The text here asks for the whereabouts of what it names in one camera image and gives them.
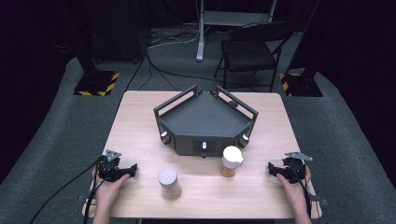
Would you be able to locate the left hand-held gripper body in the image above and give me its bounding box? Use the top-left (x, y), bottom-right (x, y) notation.
top-left (96, 149), bottom-right (124, 183)

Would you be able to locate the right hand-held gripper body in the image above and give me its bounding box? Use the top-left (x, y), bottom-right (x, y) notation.
top-left (281, 151), bottom-right (314, 185)

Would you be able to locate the white spout lid spice jar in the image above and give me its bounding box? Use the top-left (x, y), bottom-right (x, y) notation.
top-left (219, 145), bottom-right (245, 178)

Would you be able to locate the dark grey corner rack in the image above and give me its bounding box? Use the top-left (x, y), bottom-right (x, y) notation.
top-left (152, 84), bottom-right (260, 159)

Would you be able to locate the person's left hand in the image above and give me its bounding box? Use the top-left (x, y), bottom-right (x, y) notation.
top-left (92, 171), bottom-right (131, 204)

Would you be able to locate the person's right hand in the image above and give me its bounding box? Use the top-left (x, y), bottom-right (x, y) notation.
top-left (276, 165), bottom-right (312, 202)

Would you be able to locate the black folding chair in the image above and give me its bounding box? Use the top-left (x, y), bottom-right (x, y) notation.
top-left (213, 21), bottom-right (295, 93)

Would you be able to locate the dark cabinet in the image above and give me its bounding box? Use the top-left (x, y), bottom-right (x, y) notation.
top-left (90, 0), bottom-right (148, 63)

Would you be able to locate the white metal stand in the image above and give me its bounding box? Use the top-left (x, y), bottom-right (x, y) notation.
top-left (195, 0), bottom-right (278, 63)

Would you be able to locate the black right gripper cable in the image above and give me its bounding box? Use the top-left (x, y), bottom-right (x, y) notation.
top-left (293, 169), bottom-right (312, 218)

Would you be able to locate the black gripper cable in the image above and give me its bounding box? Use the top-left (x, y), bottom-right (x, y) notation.
top-left (293, 169), bottom-right (312, 218)
top-left (28, 157), bottom-right (104, 224)

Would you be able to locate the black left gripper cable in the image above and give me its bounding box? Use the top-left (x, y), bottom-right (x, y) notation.
top-left (28, 157), bottom-right (104, 224)

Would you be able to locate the hazard striped black base plate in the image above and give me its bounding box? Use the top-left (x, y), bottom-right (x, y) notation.
top-left (278, 72), bottom-right (323, 98)
top-left (73, 70), bottom-right (120, 97)

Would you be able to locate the black floor cable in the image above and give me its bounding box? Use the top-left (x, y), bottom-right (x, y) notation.
top-left (124, 52), bottom-right (260, 92)

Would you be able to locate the black stand post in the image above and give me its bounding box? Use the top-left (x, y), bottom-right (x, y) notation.
top-left (300, 0), bottom-right (331, 78)
top-left (73, 36), bottom-right (98, 76)

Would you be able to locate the white floor cable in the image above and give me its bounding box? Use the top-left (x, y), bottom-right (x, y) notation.
top-left (146, 29), bottom-right (201, 50)

